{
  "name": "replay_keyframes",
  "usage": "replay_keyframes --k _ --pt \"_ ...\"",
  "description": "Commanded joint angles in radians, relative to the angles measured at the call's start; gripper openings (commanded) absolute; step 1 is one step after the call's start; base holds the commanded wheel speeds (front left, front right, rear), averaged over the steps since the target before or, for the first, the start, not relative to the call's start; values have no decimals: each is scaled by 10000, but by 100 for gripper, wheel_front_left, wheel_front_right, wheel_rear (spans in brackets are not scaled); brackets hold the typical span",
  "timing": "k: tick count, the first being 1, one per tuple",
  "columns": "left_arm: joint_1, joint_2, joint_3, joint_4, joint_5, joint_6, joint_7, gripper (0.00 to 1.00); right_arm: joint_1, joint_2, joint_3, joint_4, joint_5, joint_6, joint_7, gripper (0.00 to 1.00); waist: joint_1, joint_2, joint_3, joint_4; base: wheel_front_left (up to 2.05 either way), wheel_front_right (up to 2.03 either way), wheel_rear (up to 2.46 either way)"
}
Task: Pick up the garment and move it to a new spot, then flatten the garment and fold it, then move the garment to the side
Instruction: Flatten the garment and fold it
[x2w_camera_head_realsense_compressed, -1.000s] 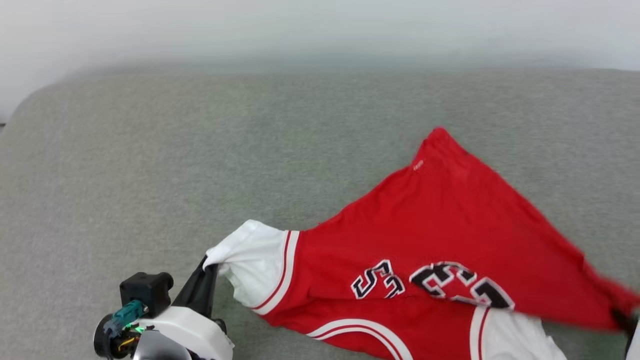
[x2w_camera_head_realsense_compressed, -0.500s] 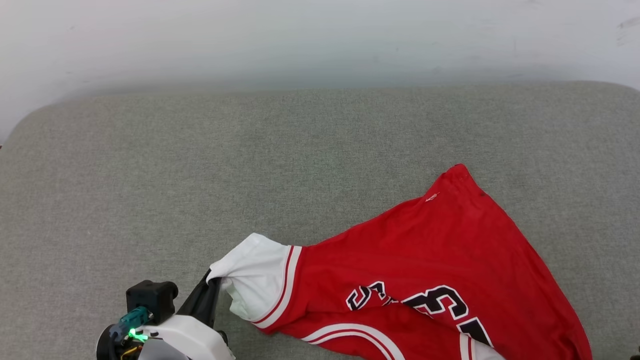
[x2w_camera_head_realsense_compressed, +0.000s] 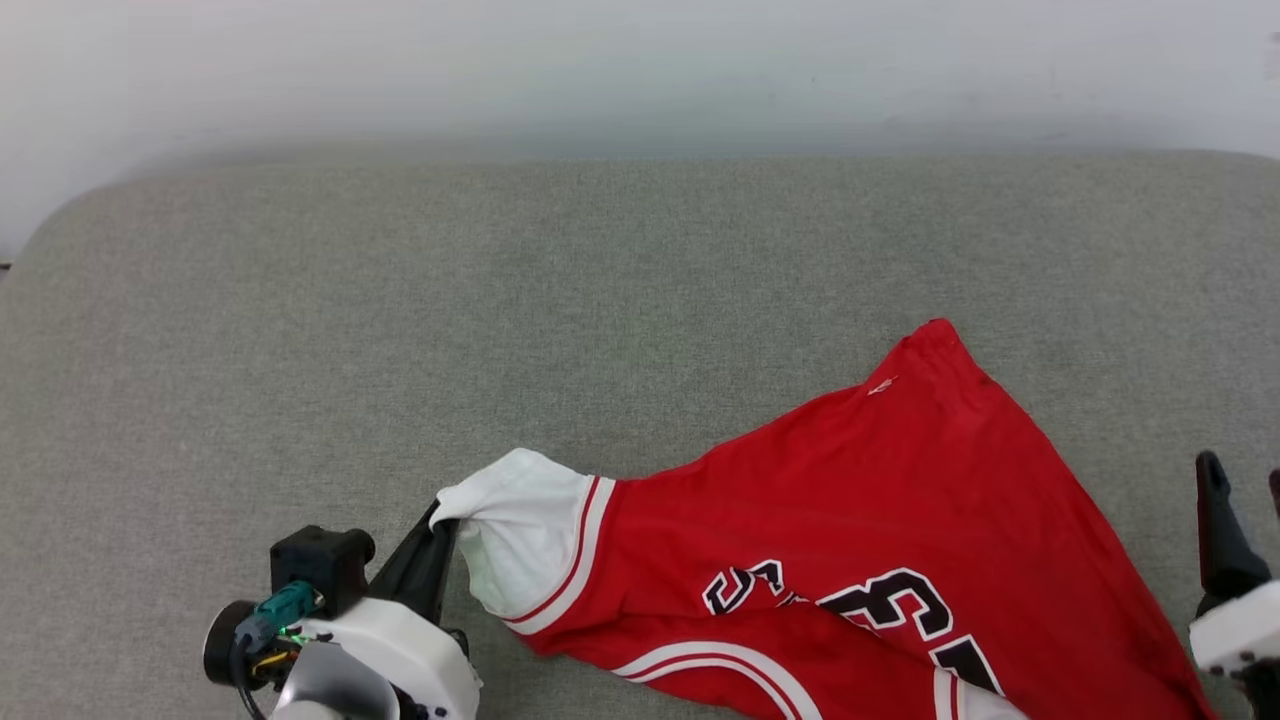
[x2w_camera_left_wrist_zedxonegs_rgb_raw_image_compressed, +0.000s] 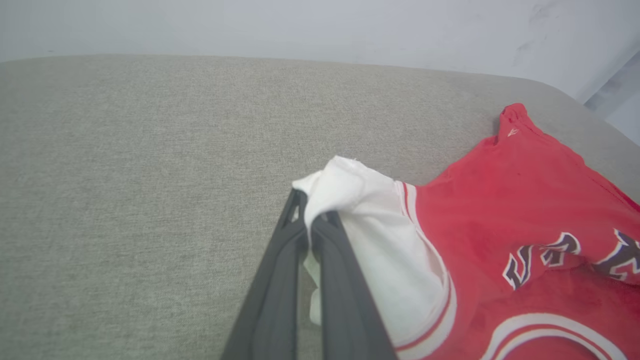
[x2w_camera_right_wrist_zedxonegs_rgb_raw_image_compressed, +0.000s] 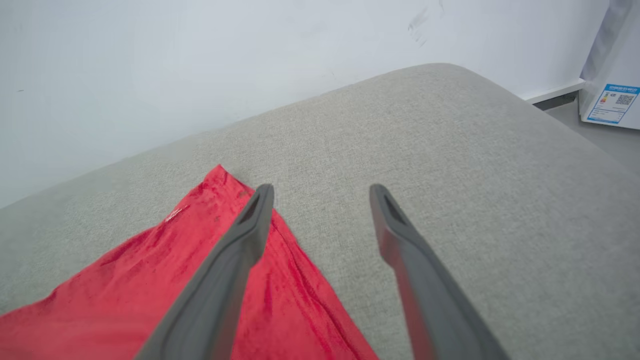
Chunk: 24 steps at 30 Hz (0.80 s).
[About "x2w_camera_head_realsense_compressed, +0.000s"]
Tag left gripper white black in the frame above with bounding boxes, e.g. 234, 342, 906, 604
203, 502, 483, 720

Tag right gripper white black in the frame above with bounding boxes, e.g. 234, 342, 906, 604
1188, 450, 1280, 720

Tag red and white basketball jersey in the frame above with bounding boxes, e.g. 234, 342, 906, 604
430, 318, 1217, 720

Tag teal left camera connector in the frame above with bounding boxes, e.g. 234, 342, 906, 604
235, 581, 327, 651

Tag thin black cable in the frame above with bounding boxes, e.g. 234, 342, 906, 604
228, 635, 269, 720

